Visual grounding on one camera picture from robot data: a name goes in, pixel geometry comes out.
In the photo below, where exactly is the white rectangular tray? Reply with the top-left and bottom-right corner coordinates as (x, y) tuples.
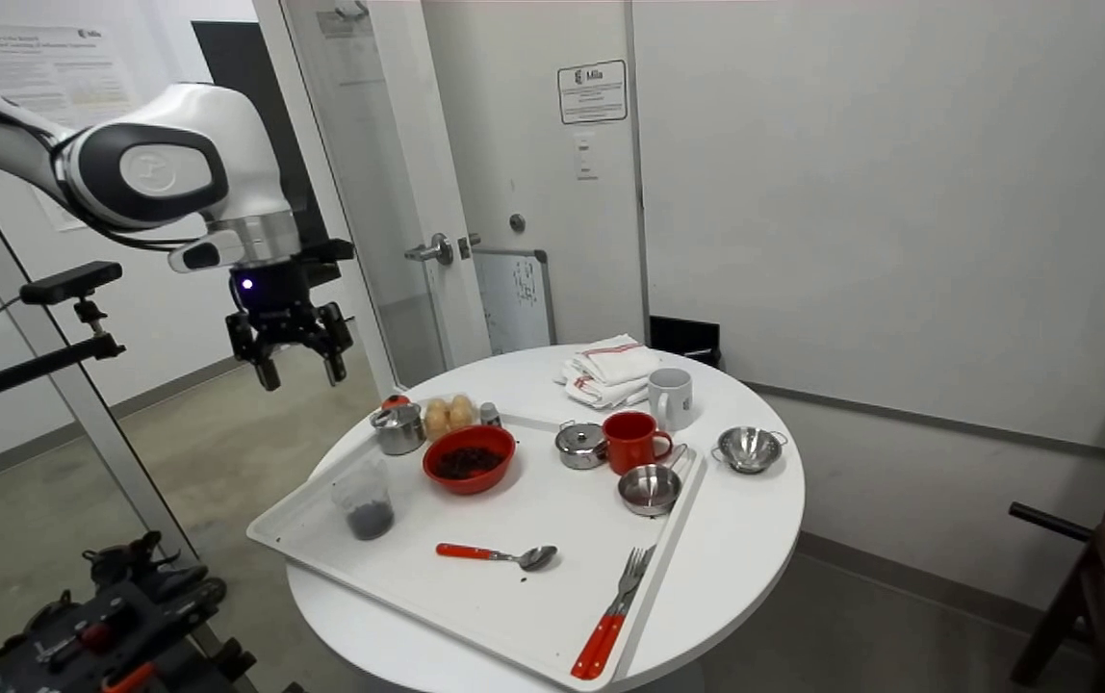
(248, 414), (705, 693)

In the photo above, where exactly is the steel bowl on tray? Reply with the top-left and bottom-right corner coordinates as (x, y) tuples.
(617, 468), (682, 520)

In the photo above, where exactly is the red mug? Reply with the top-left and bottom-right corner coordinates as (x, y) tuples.
(600, 414), (674, 473)

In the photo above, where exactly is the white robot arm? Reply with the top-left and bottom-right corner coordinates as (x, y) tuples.
(0, 84), (355, 391)

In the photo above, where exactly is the white mug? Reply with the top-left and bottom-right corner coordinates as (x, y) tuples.
(646, 370), (692, 433)

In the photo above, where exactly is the steel bowl on table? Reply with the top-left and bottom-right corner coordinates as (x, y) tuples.
(718, 429), (786, 473)

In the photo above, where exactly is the dark equipment cart base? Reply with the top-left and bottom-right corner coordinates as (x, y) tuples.
(0, 531), (253, 693)

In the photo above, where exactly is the white paper poster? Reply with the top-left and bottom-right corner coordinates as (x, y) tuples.
(0, 24), (135, 128)

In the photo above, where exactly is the bag of bread rolls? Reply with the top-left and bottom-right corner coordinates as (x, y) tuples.
(425, 396), (477, 438)

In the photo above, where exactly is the red handled fork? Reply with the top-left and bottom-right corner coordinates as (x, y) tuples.
(572, 547), (654, 681)

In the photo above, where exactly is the black camera on tripod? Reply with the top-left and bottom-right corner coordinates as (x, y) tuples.
(0, 257), (130, 438)

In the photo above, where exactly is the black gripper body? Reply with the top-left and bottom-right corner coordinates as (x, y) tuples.
(227, 240), (355, 361)

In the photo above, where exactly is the wall sign plaque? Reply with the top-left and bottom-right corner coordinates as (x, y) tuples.
(555, 57), (628, 128)

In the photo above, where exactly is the small steel lidded dish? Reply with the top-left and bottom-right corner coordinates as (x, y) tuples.
(555, 424), (604, 471)

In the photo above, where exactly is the door lever handle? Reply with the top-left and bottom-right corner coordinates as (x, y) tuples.
(406, 237), (483, 265)

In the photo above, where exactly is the red handled spoon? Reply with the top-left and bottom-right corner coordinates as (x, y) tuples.
(437, 545), (558, 575)

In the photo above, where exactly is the red bowl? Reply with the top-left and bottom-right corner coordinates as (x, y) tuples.
(425, 424), (518, 496)

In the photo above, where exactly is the white red striped cloth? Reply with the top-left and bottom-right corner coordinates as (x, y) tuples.
(558, 337), (658, 414)

